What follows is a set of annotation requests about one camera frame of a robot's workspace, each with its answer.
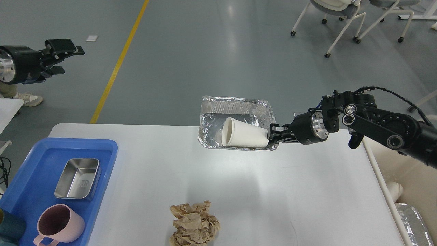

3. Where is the pink plastic mug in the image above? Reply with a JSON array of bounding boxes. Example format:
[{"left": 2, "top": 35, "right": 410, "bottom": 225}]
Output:
[{"left": 33, "top": 204, "right": 85, "bottom": 246}]

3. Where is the blue plastic tray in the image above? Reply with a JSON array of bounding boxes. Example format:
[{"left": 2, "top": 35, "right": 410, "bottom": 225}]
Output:
[{"left": 1, "top": 138, "right": 118, "bottom": 246}]

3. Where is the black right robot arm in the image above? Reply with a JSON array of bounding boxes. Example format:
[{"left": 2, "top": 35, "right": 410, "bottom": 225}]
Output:
[{"left": 267, "top": 86, "right": 437, "bottom": 168}]

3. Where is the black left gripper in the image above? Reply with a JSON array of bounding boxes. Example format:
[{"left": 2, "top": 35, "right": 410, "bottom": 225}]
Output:
[{"left": 0, "top": 39, "right": 85, "bottom": 85}]

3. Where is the white paper cup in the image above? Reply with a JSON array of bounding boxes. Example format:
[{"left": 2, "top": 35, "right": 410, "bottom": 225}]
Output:
[{"left": 221, "top": 117, "right": 269, "bottom": 148}]

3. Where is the teal object at corner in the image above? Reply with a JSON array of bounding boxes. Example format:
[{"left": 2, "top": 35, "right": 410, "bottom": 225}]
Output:
[{"left": 0, "top": 209, "right": 26, "bottom": 246}]

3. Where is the stainless steel rectangular container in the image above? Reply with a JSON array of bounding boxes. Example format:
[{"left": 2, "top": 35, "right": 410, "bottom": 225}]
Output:
[{"left": 54, "top": 158, "right": 101, "bottom": 200}]

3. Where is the aluminium foil tray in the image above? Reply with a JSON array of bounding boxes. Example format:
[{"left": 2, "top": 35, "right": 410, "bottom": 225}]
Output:
[{"left": 198, "top": 96, "right": 278, "bottom": 151}]

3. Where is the person in khaki trousers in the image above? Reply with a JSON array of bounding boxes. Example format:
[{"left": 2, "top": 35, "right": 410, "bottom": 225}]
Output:
[{"left": 0, "top": 82, "right": 43, "bottom": 107}]

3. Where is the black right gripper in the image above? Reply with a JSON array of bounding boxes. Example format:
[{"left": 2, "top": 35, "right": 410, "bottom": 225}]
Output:
[{"left": 268, "top": 111, "right": 329, "bottom": 145}]

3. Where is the white side table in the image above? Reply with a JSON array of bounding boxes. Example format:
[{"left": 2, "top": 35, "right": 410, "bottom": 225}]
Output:
[{"left": 0, "top": 98, "right": 24, "bottom": 156}]

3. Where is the brown paper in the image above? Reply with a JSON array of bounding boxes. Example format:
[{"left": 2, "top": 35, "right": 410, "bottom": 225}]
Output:
[{"left": 169, "top": 200, "right": 221, "bottom": 246}]

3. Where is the black cable at left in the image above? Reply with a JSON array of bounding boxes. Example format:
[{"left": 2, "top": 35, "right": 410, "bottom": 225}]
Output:
[{"left": 0, "top": 156, "right": 12, "bottom": 196}]

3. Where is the white office chair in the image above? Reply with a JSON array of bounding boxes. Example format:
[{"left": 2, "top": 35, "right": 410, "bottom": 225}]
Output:
[
  {"left": 290, "top": 0, "right": 366, "bottom": 58},
  {"left": 353, "top": 0, "right": 421, "bottom": 44}
]

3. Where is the foil tray inside bin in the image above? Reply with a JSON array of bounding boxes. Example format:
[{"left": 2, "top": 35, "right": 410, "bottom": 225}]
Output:
[{"left": 395, "top": 203, "right": 434, "bottom": 246}]

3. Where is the white chair leg right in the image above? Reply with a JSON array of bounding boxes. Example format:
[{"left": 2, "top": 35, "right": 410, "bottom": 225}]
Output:
[{"left": 407, "top": 90, "right": 437, "bottom": 133}]

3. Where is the beige plastic bin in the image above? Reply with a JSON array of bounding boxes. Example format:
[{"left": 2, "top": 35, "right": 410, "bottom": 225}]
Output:
[{"left": 364, "top": 137, "right": 437, "bottom": 245}]

